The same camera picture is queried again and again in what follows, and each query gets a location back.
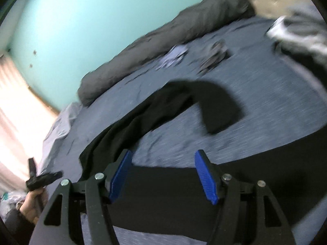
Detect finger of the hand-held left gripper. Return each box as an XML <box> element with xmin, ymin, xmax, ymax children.
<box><xmin>28</xmin><ymin>158</ymin><xmax>37</xmax><ymax>178</ymax></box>
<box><xmin>41</xmin><ymin>171</ymin><xmax>63</xmax><ymax>184</ymax></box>

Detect rolled dark grey duvet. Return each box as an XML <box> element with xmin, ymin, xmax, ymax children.
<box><xmin>78</xmin><ymin>0</ymin><xmax>256</xmax><ymax>108</ymax></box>

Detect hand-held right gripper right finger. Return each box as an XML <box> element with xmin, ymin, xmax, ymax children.
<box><xmin>195</xmin><ymin>149</ymin><xmax>297</xmax><ymax>245</ymax></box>

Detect blue-grey underwear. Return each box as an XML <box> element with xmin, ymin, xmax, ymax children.
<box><xmin>156</xmin><ymin>45</ymin><xmax>189</xmax><ymax>69</ymax></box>

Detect black pants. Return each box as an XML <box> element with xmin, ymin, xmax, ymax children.
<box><xmin>79</xmin><ymin>80</ymin><xmax>327</xmax><ymax>238</ymax></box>

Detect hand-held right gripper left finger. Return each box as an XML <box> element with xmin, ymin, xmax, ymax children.
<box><xmin>30</xmin><ymin>149</ymin><xmax>133</xmax><ymax>245</ymax></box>

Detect pink curtain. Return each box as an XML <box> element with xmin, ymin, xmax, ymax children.
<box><xmin>0</xmin><ymin>53</ymin><xmax>60</xmax><ymax>192</ymax></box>

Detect stack of folded grey clothes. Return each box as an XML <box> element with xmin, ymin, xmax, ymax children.
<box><xmin>274</xmin><ymin>4</ymin><xmax>327</xmax><ymax>92</ymax></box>

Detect blue patterned bedspread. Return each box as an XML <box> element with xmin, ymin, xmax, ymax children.
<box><xmin>38</xmin><ymin>15</ymin><xmax>327</xmax><ymax>245</ymax></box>

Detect crumpled plastic bag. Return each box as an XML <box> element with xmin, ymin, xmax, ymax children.
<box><xmin>0</xmin><ymin>191</ymin><xmax>26</xmax><ymax>217</ymax></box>

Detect person's left hand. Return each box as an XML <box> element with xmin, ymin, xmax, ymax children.
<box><xmin>20</xmin><ymin>187</ymin><xmax>49</xmax><ymax>225</ymax></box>

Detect light grey bed sheet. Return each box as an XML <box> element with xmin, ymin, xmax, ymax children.
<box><xmin>42</xmin><ymin>102</ymin><xmax>83</xmax><ymax>159</ymax></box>

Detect white folded cloth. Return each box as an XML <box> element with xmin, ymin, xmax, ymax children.
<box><xmin>266</xmin><ymin>15</ymin><xmax>290</xmax><ymax>39</ymax></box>

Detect grey sock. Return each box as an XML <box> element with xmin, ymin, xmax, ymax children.
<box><xmin>198</xmin><ymin>39</ymin><xmax>228</xmax><ymax>76</ymax></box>

